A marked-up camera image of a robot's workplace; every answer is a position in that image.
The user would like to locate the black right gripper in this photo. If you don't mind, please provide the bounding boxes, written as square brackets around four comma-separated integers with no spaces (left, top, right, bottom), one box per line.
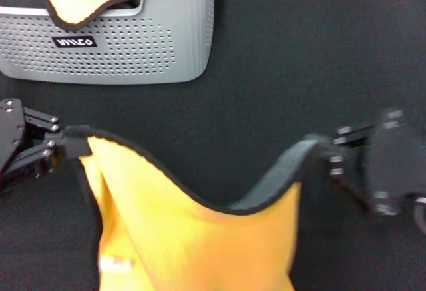
[327,109,426,218]

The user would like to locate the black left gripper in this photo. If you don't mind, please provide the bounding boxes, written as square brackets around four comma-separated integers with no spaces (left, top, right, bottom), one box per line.
[0,97,93,194]

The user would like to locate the yellow towel with black edge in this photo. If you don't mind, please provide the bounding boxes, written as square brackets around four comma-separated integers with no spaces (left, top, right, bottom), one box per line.
[77,125,337,291]
[39,0,156,33]

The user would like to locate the black tablecloth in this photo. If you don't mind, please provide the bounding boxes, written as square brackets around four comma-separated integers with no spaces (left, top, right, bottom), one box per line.
[0,0,426,291]

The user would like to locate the grey perforated storage basket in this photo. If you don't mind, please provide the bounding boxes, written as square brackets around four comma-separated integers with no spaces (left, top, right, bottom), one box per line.
[0,0,221,86]

